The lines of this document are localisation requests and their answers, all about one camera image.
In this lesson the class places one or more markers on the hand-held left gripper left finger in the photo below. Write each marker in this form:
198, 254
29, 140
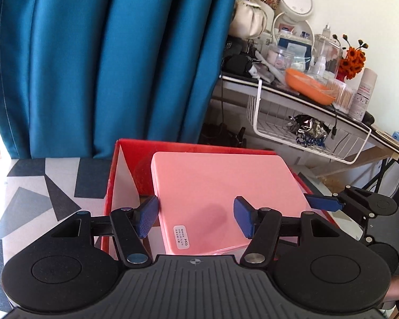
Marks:
148, 217

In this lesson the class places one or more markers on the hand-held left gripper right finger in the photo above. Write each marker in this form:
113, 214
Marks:
243, 217

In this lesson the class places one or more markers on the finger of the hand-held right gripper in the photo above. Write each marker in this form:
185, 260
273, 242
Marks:
322, 202

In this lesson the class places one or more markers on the pink plastic case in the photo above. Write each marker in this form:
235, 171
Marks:
219, 189

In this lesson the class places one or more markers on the red strawberry print cardboard box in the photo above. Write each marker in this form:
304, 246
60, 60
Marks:
110, 172

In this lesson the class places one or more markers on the dark objects under desk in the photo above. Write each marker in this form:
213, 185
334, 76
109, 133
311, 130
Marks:
222, 134

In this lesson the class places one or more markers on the silver foil packet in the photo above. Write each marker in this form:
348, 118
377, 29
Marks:
307, 129

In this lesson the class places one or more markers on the clear cotton swab box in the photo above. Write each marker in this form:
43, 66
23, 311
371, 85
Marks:
340, 94

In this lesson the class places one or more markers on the white spray can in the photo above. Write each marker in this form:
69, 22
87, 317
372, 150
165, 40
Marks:
364, 93

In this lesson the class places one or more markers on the white vanity desk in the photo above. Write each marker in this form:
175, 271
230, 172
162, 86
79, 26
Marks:
239, 88

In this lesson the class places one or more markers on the orange flower bouquet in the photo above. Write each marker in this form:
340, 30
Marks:
352, 61

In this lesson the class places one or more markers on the tall clear glass jar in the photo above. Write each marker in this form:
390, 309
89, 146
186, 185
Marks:
327, 53

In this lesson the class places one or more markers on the small clear round jar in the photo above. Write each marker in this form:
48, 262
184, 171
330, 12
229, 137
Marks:
280, 58

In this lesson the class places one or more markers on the black pouch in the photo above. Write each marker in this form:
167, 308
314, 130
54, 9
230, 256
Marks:
239, 63

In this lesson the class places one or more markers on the blue and white box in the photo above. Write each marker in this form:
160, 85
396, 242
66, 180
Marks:
294, 44

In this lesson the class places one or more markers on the blue curtain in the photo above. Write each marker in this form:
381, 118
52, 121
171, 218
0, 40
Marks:
86, 56

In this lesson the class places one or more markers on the cream cloth bag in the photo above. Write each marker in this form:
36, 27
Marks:
247, 20

